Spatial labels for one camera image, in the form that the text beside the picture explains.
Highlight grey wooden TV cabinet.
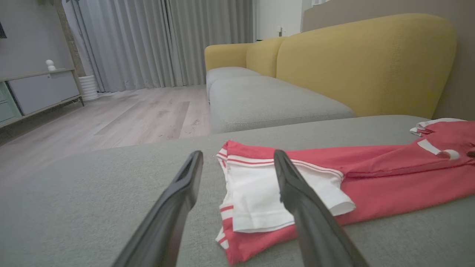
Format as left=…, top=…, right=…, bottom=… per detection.
left=0, top=68, right=84, bottom=129

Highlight red and white shirt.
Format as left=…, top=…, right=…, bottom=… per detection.
left=215, top=133, right=475, bottom=266

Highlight narrow yellow sofa backrest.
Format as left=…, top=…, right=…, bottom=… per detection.
left=246, top=37, right=286, bottom=78

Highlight grey pleated curtains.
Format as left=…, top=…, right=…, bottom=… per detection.
left=62, top=0, right=255, bottom=93

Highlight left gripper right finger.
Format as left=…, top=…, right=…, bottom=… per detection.
left=273, top=149, right=370, bottom=267

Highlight red shorts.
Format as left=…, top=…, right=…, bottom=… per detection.
left=409, top=118, right=475, bottom=148

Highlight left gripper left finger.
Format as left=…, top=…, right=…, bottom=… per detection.
left=111, top=150, right=204, bottom=267

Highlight grey sofa seat cushion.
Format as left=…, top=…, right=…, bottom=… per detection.
left=206, top=66, right=262, bottom=101
left=209, top=76, right=356, bottom=134

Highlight large yellow sofa backrest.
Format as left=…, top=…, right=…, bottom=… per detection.
left=276, top=13, right=457, bottom=119

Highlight large grey sofa ottoman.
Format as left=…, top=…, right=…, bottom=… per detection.
left=0, top=115, right=475, bottom=267

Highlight white ribbed plant pot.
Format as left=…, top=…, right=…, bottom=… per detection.
left=78, top=75, right=100, bottom=102

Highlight yellow sofa armrest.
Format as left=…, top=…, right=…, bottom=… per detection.
left=204, top=42, right=253, bottom=73

